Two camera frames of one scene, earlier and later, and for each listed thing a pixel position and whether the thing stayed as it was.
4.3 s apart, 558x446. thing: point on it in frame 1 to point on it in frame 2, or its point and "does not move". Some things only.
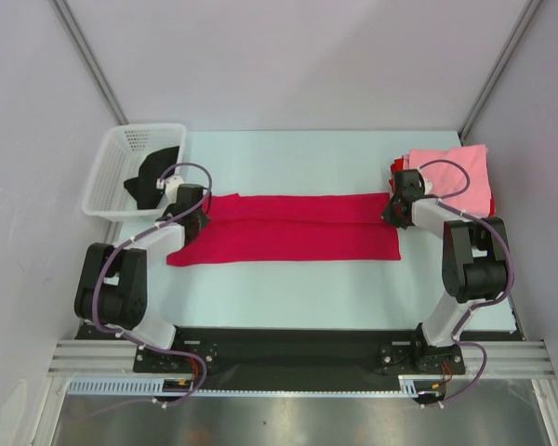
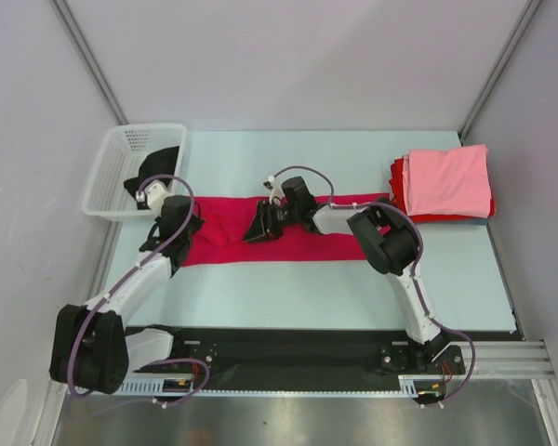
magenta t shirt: (292, 229) does not move
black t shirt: (153, 165) does not move
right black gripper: (391, 213) to (270, 218)
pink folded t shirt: (448, 178) does not move
